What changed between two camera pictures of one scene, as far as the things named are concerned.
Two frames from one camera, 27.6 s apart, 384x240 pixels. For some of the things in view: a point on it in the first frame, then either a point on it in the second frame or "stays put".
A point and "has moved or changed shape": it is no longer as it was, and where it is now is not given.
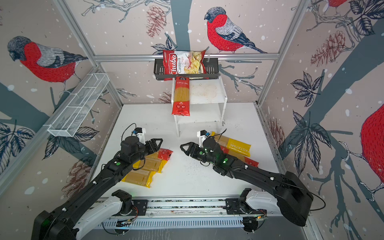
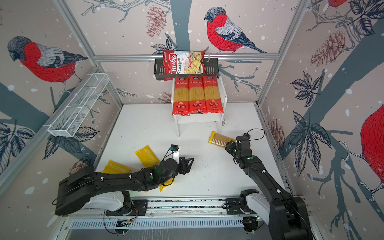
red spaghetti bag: x=181 y=97 stays put
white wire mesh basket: x=67 y=123 stays put
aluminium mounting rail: x=206 y=209 stays put
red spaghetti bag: x=164 y=153 to x=197 y=104
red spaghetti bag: x=243 y=157 has moved or changed shape
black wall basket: x=212 y=68 stays put
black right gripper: x=190 y=149 to x=229 y=146
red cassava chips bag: x=180 y=62 stays put
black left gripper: x=156 y=147 to x=182 y=164
